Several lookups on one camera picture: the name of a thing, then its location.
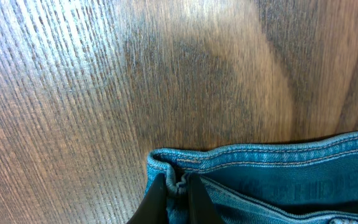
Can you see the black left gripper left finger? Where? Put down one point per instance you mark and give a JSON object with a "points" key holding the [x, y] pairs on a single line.
{"points": [[153, 208]]}

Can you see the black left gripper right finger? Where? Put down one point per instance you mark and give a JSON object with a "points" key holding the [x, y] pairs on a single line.
{"points": [[201, 207]]}

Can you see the light blue denim jeans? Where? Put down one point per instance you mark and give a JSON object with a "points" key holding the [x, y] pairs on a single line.
{"points": [[313, 182]]}

